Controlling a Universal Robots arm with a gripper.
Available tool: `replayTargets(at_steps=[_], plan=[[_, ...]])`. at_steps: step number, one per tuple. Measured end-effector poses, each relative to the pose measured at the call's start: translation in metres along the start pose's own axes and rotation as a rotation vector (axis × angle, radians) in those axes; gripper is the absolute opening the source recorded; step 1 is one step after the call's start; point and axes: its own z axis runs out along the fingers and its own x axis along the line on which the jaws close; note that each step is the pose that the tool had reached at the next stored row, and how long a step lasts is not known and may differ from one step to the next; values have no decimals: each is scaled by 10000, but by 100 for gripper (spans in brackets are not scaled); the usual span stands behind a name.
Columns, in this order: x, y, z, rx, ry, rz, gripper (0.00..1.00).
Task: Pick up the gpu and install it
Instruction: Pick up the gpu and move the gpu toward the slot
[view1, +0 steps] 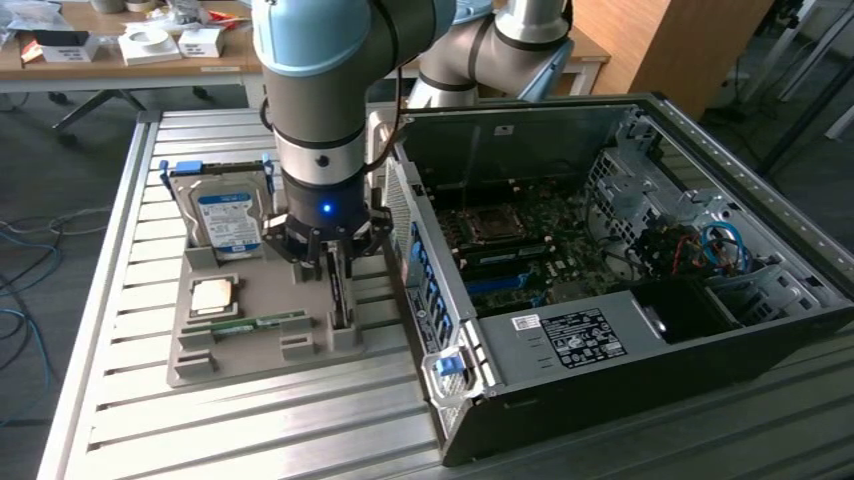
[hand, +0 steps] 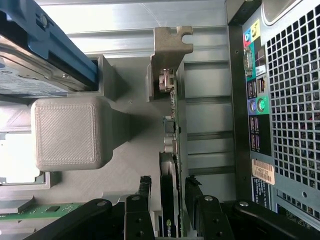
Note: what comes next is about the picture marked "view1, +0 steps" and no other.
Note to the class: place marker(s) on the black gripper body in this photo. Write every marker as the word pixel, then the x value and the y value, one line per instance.
pixel 327 210

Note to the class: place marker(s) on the graphics card with fan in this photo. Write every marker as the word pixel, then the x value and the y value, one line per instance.
pixel 339 300

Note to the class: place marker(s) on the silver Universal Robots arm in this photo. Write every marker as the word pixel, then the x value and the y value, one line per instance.
pixel 320 60

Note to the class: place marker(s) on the hard disk in blue caddy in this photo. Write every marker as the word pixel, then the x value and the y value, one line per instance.
pixel 223 215

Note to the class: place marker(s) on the CPU chip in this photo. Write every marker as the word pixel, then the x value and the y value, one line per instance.
pixel 212 296

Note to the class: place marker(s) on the green RAM stick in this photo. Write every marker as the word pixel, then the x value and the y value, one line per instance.
pixel 254 324

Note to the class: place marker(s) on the CPU socket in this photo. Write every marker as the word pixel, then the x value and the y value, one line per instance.
pixel 497 225

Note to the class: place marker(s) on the installed black RAM stick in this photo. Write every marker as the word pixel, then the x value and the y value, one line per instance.
pixel 507 248

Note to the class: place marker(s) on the long PCIe expansion slot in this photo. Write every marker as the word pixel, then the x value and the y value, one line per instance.
pixel 497 287

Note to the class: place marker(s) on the grey parts rack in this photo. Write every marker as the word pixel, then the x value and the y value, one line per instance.
pixel 267 350

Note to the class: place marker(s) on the green motherboard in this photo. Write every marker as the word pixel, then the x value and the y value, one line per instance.
pixel 567 235

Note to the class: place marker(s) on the blue case latch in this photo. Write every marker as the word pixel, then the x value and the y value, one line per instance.
pixel 447 365

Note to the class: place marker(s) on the grey power supply unit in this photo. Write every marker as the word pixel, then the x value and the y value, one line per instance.
pixel 507 345

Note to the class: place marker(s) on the white labelled carton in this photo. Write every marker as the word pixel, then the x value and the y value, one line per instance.
pixel 200 47

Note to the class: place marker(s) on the white flat box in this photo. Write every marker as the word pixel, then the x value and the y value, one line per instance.
pixel 150 57

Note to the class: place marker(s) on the red packet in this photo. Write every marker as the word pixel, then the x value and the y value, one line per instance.
pixel 227 17

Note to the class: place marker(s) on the wooden desk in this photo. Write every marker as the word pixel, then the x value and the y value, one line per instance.
pixel 100 70

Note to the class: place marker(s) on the white tape roll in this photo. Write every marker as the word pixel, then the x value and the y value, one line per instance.
pixel 136 36

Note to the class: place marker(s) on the black open PC case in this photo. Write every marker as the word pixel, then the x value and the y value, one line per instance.
pixel 601 415

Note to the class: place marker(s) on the white box with label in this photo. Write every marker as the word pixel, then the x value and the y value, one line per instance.
pixel 67 54

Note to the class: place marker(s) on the beige tape roll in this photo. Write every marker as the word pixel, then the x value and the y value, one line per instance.
pixel 134 6

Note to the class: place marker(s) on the grey cup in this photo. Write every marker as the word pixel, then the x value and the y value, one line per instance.
pixel 107 5

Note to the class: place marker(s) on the wooden cabinet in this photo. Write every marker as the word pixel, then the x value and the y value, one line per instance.
pixel 667 50

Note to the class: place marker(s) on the clear plastic bags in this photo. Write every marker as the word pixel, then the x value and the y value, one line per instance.
pixel 34 15

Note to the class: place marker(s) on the silver disk bay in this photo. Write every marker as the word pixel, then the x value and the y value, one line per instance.
pixel 767 295

